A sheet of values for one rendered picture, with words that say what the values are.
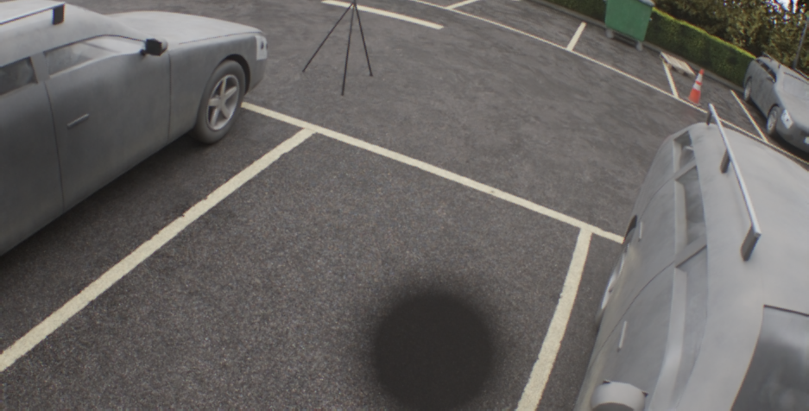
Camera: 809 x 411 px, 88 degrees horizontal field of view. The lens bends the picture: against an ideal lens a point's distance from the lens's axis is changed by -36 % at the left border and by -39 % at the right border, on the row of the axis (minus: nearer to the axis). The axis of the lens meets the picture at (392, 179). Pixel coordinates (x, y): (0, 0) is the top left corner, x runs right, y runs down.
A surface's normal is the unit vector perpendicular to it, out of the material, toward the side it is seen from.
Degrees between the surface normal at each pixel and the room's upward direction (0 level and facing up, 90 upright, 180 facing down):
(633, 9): 94
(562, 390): 0
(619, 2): 94
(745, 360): 30
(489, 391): 0
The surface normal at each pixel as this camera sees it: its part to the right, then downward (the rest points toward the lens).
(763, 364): -0.16, -0.59
